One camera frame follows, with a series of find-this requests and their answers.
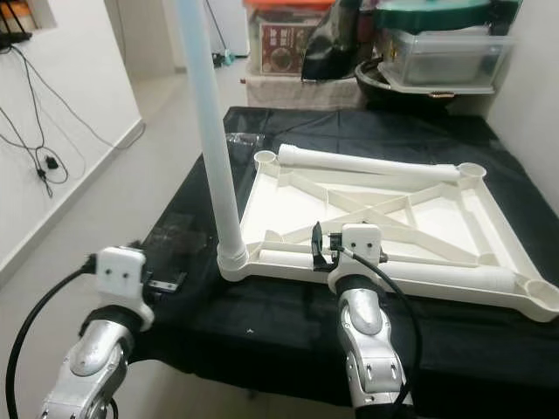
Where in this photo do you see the white plastic table leg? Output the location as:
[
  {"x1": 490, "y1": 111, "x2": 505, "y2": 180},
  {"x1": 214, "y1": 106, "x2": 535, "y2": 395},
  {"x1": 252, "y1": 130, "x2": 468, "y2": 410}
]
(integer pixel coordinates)
[
  {"x1": 258, "y1": 244, "x2": 525, "y2": 293},
  {"x1": 175, "y1": 0, "x2": 250, "y2": 267},
  {"x1": 277, "y1": 144, "x2": 462, "y2": 182}
]

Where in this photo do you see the white plastic children table top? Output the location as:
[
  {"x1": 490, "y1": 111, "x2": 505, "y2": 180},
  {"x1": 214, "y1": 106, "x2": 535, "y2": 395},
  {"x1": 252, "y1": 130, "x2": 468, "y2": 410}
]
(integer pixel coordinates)
[{"x1": 217, "y1": 148, "x2": 559, "y2": 322}]

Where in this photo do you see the speckled stone ledge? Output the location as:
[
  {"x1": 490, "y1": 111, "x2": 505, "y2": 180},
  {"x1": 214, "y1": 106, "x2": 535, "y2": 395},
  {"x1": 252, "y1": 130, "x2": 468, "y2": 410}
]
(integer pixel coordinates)
[{"x1": 245, "y1": 74, "x2": 368, "y2": 110}]

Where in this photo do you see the black bowl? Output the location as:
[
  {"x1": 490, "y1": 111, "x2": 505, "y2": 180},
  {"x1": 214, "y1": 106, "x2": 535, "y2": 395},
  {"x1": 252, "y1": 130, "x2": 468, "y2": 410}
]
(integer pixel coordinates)
[{"x1": 354, "y1": 59, "x2": 464, "y2": 107}]

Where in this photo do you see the black bag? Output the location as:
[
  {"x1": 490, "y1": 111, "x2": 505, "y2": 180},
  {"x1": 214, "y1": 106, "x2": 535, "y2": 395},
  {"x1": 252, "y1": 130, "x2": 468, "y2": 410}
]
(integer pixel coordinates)
[{"x1": 301, "y1": 0, "x2": 381, "y2": 84}]

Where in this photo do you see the orange lid storage box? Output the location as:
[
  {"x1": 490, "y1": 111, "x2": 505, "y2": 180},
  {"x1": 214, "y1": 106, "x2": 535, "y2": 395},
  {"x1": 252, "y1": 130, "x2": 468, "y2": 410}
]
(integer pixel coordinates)
[{"x1": 245, "y1": 0, "x2": 324, "y2": 78}]

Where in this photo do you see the clear plastic storage box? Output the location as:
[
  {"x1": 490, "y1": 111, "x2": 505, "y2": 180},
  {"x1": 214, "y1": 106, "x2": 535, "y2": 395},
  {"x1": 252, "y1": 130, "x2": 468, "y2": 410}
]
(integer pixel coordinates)
[{"x1": 380, "y1": 26, "x2": 521, "y2": 95}]

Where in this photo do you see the dark green lid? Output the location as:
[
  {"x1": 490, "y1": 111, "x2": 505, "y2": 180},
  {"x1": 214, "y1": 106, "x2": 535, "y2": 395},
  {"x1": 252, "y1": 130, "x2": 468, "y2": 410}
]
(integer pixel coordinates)
[{"x1": 371, "y1": 0, "x2": 521, "y2": 34}]

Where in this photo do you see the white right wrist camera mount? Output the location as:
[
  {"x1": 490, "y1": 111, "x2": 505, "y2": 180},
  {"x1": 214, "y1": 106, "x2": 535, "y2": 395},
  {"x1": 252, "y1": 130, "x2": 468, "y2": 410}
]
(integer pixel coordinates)
[{"x1": 328, "y1": 223, "x2": 385, "y2": 293}]

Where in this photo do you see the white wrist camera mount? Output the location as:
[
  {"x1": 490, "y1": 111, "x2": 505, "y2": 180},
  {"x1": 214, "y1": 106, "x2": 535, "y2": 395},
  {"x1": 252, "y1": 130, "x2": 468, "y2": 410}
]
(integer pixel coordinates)
[
  {"x1": 92, "y1": 247, "x2": 148, "y2": 331},
  {"x1": 328, "y1": 223, "x2": 385, "y2": 293}
]

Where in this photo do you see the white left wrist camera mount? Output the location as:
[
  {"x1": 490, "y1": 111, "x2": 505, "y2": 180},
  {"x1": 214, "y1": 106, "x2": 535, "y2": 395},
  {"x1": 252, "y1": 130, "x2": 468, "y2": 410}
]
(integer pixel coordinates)
[{"x1": 92, "y1": 247, "x2": 148, "y2": 331}]

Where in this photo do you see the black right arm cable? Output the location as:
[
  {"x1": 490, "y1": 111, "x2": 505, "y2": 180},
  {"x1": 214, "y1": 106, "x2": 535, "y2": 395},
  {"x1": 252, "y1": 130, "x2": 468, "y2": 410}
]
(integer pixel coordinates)
[{"x1": 341, "y1": 247, "x2": 424, "y2": 411}]

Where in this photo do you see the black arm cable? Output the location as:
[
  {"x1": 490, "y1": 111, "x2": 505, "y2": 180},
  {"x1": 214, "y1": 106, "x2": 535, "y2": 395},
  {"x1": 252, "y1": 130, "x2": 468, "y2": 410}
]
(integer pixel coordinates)
[
  {"x1": 341, "y1": 247, "x2": 424, "y2": 411},
  {"x1": 6, "y1": 258, "x2": 99, "y2": 419}
]

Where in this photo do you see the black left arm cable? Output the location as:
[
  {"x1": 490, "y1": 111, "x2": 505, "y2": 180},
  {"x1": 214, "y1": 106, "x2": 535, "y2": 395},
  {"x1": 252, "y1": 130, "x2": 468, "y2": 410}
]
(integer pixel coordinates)
[{"x1": 6, "y1": 258, "x2": 99, "y2": 419}]

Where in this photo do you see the black long wall cable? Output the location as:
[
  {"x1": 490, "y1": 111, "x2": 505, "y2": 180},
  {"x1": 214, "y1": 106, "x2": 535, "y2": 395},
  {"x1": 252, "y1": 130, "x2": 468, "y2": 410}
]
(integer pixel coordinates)
[{"x1": 17, "y1": 44, "x2": 146, "y2": 151}]

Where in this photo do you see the black looped wall cable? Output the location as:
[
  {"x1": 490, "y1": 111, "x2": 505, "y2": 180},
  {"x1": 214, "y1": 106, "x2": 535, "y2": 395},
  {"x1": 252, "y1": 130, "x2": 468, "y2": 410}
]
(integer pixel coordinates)
[{"x1": 0, "y1": 48, "x2": 71, "y2": 186}]

